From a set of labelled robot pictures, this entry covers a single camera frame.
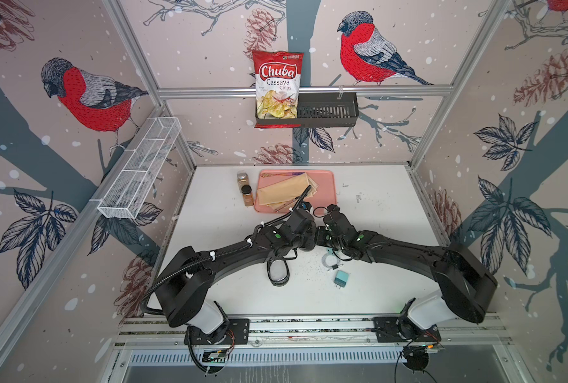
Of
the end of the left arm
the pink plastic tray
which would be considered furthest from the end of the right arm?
the pink plastic tray

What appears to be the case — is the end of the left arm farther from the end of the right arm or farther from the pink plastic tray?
the pink plastic tray

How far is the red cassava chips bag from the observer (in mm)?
832

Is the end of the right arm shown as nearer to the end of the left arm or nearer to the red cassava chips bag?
the end of the left arm
